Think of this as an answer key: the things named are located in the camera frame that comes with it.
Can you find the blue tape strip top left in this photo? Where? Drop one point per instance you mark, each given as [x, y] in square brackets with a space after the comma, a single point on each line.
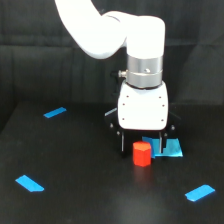
[54, 112]

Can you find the blue tape strip bottom right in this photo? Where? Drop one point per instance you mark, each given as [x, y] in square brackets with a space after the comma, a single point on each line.
[198, 193]

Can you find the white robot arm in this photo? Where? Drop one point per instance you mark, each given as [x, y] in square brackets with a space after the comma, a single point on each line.
[101, 35]

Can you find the black backdrop curtain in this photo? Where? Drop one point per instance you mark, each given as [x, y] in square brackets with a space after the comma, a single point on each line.
[39, 61]

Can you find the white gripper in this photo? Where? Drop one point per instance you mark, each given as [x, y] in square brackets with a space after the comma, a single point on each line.
[143, 110]

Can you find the blue tape strip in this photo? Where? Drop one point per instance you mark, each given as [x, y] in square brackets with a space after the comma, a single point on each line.
[198, 193]
[29, 184]
[54, 112]

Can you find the red hexagonal block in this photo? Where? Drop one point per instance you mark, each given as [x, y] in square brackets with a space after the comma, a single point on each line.
[141, 153]

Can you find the large blue paper square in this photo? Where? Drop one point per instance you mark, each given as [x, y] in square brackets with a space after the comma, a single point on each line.
[172, 149]

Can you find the blue tape strip bottom left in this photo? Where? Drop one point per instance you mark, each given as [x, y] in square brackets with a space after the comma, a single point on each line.
[29, 184]

